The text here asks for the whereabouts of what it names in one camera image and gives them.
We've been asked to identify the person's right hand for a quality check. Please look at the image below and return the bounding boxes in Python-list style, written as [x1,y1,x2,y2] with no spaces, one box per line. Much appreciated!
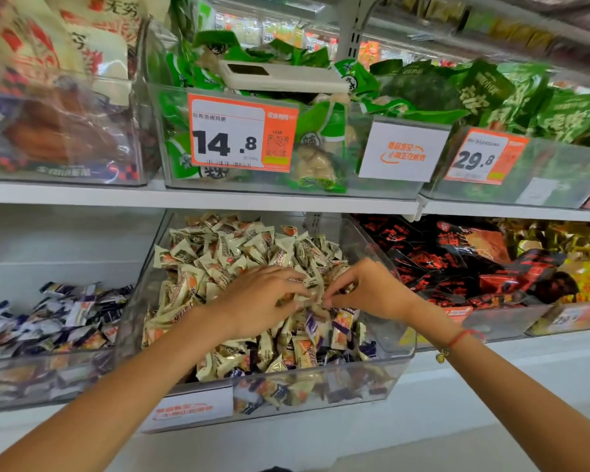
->
[322,257,424,326]

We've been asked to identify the person's left hand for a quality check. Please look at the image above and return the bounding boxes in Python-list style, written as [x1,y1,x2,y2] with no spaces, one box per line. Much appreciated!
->
[204,264,313,343]

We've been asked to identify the cream snack packet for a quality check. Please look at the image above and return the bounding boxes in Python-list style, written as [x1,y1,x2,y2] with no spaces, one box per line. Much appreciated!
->
[295,282,347,320]

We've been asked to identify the person's left forearm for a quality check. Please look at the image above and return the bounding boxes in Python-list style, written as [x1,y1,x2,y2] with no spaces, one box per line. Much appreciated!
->
[0,305,238,472]

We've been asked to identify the person's right forearm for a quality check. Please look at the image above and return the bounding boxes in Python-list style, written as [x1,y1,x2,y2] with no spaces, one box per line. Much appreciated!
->
[404,297,590,472]

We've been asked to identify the pile of cream candy packets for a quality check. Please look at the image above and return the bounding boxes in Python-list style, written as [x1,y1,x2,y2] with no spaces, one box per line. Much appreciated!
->
[143,213,391,413]

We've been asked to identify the clear bin with orange tag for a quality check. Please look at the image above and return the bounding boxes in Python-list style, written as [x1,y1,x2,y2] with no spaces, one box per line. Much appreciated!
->
[144,19,453,201]

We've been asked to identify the pile of black red packets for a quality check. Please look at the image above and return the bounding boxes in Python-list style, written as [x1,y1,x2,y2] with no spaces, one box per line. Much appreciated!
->
[355,214,578,310]

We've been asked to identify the white sign with orange print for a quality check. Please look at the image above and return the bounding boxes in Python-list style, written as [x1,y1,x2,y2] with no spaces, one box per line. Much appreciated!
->
[358,115,452,183]

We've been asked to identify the pile of light green packets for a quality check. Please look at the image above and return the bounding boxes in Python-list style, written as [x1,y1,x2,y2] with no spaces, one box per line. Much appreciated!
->
[150,0,382,194]

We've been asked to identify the clear bin with white label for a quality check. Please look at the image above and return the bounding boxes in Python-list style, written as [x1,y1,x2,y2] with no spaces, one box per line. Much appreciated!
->
[114,210,417,434]

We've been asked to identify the white label with orange print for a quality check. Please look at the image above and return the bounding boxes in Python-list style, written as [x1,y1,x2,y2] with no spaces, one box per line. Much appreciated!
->
[140,385,235,434]

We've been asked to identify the clear bin of black packets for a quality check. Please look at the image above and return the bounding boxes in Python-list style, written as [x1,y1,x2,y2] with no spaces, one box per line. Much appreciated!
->
[351,213,554,350]

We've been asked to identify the white shelf board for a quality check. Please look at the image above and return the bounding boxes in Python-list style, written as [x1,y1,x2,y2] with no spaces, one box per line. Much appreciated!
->
[0,178,590,225]
[0,326,590,472]

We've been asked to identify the large orange price tag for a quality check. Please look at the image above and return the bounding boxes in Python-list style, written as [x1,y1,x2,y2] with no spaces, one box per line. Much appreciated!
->
[187,92,300,174]

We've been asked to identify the small orange price tag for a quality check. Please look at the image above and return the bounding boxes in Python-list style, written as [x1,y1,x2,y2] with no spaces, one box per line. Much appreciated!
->
[444,128,530,186]

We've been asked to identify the white handheld device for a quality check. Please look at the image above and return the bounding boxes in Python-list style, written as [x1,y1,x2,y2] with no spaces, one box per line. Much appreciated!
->
[218,60,351,95]

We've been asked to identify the clear bin of meat packets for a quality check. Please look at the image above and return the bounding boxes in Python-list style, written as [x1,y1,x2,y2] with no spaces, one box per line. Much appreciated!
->
[0,64,160,188]

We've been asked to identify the clear bin of yellow packets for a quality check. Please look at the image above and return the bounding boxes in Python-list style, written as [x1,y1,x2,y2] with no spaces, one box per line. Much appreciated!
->
[525,218,590,338]

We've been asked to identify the pile of blue white packets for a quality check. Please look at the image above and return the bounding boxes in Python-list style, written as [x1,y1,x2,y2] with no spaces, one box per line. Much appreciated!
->
[0,281,134,362]

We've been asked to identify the clear bin of dark green packets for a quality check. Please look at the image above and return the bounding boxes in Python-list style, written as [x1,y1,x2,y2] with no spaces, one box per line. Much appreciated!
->
[420,124,590,210]

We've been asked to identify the pile of yellow packets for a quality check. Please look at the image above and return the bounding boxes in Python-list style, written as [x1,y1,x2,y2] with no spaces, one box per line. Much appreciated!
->
[492,218,590,305]

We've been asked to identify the pile of dark green packets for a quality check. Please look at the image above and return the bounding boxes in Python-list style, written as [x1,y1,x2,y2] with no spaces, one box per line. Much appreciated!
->
[369,58,590,150]

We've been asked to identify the background shelves of goods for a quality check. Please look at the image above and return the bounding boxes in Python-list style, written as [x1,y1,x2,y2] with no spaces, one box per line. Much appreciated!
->
[211,7,382,69]

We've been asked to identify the clear bin of blue packets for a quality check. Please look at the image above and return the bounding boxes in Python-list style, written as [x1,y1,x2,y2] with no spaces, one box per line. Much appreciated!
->
[0,282,134,414]

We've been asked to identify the grey shelf board with goods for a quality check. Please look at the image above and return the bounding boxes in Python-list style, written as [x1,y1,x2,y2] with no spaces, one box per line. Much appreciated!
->
[364,0,590,90]

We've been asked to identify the stack of red white bags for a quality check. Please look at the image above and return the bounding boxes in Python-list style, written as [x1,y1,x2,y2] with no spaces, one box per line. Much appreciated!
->
[0,0,173,106]

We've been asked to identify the red string bracelet with bell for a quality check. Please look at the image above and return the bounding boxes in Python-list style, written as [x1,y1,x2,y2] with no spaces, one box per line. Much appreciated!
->
[435,328,486,364]

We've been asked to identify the grey shelf upright post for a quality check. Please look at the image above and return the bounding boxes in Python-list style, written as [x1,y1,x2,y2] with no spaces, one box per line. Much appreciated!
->
[335,0,382,63]

